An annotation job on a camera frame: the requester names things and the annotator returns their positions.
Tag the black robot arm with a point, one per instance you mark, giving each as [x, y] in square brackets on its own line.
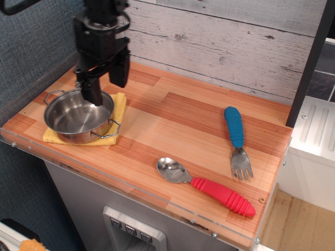
[102, 12]

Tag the orange and black object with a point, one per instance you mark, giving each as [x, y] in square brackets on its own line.
[15, 236]

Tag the dark right shelf post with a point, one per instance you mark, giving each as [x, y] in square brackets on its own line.
[319, 40]

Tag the stainless steel pot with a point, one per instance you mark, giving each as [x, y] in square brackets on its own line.
[76, 120]

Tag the white toy sink unit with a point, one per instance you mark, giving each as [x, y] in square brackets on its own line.
[307, 172]

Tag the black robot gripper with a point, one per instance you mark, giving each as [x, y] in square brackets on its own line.
[101, 52]

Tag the blue handled fork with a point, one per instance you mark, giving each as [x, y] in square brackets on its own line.
[240, 163]

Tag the yellow folded cloth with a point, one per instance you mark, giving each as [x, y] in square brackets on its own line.
[117, 107]

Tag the grey toy dispenser panel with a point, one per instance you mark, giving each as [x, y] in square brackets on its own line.
[128, 233]

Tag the red handled spoon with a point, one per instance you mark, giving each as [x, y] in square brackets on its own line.
[174, 172]

